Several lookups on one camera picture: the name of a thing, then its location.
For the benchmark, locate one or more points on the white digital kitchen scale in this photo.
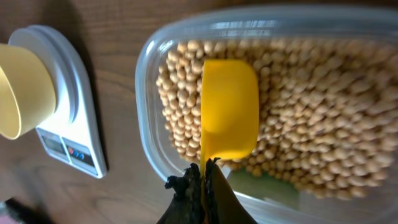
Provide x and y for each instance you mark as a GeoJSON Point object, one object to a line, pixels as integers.
{"type": "Point", "coordinates": [71, 134]}

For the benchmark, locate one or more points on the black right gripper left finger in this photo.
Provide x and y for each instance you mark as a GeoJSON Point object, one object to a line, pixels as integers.
{"type": "Point", "coordinates": [185, 207]}

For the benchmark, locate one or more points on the soybeans in container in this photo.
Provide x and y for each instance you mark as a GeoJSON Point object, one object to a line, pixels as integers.
{"type": "Point", "coordinates": [327, 109]}

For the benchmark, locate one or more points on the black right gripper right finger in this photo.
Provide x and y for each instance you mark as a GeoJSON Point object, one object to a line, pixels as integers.
{"type": "Point", "coordinates": [222, 204]}

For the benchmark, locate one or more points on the pale yellow bowl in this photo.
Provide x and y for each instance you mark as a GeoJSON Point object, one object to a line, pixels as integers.
{"type": "Point", "coordinates": [27, 93]}

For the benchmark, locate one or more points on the clear plastic container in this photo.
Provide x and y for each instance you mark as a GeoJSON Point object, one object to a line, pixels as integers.
{"type": "Point", "coordinates": [266, 199]}

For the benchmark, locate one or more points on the yellow measuring scoop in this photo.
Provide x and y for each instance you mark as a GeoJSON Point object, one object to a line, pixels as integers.
{"type": "Point", "coordinates": [229, 113]}

